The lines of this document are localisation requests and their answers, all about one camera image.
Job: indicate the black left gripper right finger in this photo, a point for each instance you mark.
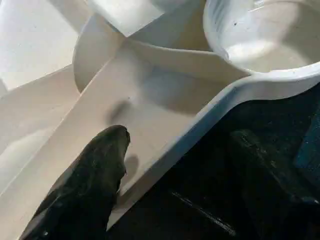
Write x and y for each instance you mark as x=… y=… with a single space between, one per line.
x=270 y=195

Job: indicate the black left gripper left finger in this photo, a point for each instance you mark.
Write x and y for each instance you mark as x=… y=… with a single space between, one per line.
x=82 y=190

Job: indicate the white plastic table top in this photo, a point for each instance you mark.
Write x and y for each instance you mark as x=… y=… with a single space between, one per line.
x=125 y=75

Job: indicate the black glossy mat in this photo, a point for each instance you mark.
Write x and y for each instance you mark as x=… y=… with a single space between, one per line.
x=225 y=162

